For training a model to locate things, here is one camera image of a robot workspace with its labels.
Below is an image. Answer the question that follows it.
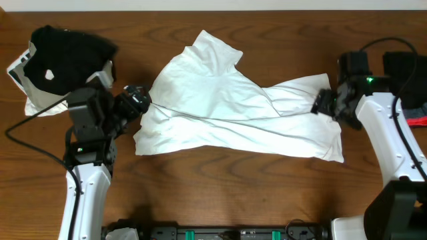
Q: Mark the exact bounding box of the black folded garment on pile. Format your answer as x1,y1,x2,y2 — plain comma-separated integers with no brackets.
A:
23,25,117,95

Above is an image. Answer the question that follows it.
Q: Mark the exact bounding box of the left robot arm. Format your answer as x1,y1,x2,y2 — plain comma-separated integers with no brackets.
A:
59,85,151,240

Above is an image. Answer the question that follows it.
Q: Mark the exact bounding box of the black garment with red cuff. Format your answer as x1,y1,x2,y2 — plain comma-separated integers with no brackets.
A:
382,51,427,128

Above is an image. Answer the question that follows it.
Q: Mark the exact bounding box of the left black camera cable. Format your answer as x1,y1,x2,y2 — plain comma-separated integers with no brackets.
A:
4,95,83,240

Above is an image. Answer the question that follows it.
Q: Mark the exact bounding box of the white Mr Robot t-shirt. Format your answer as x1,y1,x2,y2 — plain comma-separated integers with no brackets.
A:
133,31,344,162

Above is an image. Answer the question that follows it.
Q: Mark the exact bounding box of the beige folded garment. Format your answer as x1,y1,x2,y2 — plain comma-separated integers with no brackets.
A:
15,41,115,113

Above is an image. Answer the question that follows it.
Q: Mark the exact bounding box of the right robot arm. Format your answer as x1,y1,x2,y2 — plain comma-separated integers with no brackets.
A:
311,51,426,240

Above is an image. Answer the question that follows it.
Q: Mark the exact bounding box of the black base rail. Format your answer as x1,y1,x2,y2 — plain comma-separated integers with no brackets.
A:
142,219,332,240

